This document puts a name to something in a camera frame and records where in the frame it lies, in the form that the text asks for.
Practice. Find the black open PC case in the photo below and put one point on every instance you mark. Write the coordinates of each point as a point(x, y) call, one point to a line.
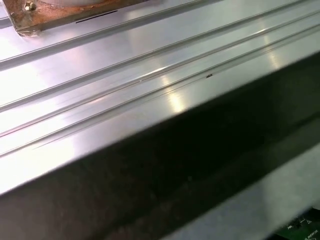
point(175, 150)

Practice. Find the green motherboard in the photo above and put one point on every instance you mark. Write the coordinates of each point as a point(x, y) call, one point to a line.
point(305, 225)

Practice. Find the brown square base plate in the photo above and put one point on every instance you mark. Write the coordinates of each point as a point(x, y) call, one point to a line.
point(57, 15)

